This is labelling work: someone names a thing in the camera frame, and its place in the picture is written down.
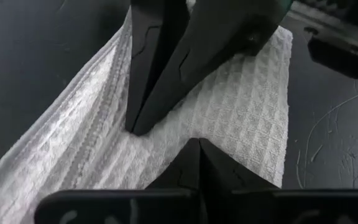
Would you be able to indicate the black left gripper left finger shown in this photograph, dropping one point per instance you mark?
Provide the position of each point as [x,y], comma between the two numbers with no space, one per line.
[166,205]

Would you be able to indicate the white waffle-weave towel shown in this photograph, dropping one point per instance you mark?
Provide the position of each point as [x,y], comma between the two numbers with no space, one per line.
[235,124]

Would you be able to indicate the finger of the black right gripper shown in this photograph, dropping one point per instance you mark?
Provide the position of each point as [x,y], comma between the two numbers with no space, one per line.
[154,37]
[216,43]

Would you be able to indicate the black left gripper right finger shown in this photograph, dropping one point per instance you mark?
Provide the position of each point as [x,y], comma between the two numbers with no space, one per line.
[244,205]

